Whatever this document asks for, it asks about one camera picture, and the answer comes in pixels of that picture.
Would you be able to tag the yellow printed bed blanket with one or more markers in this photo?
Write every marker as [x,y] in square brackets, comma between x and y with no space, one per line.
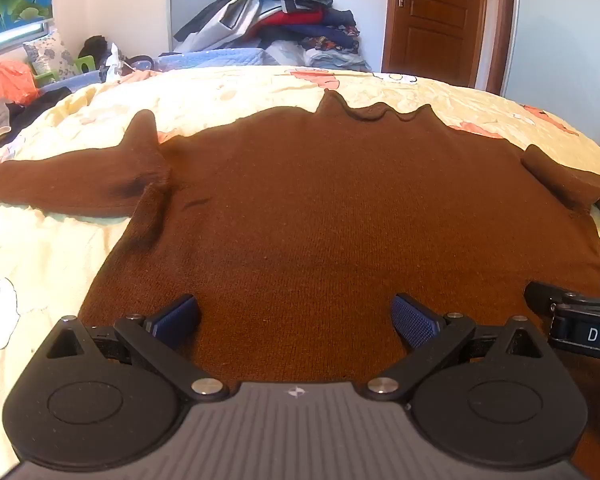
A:
[45,250]

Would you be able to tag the green plastic stool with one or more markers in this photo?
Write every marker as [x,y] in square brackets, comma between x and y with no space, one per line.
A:
[86,63]

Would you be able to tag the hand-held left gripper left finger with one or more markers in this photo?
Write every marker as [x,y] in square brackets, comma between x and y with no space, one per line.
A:
[180,314]

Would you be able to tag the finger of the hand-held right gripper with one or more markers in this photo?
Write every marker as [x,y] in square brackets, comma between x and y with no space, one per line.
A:
[542,292]

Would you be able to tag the pile of clothes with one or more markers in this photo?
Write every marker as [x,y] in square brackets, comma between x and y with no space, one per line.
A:
[285,15]

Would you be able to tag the black bag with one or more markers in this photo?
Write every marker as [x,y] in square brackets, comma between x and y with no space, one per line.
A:
[94,46]

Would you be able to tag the dark clothes heap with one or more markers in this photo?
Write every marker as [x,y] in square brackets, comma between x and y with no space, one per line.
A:
[25,110]

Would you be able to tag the window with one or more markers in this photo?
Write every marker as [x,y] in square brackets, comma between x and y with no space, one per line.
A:
[15,40]

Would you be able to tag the brown knit sweater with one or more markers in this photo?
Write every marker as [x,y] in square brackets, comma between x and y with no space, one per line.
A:
[320,200]

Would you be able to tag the blue quilted mat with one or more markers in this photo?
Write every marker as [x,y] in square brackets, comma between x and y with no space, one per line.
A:
[215,57]

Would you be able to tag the floral pillow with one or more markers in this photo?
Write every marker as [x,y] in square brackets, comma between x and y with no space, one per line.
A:
[50,55]

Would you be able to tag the white plastic bag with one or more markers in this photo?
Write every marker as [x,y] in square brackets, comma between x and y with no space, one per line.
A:
[112,62]

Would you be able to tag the white wardrobe with flower stickers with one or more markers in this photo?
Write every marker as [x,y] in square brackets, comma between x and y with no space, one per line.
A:
[555,40]

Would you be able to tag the brown wooden door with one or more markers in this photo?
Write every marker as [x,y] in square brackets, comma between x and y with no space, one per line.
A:
[435,15]

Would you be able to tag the orange cloth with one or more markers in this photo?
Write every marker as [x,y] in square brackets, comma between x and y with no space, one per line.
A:
[7,82]

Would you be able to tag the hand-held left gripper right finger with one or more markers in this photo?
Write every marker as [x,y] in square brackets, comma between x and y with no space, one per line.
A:
[412,320]

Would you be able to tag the grey framed panel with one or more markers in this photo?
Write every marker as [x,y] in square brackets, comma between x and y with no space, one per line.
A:
[187,15]

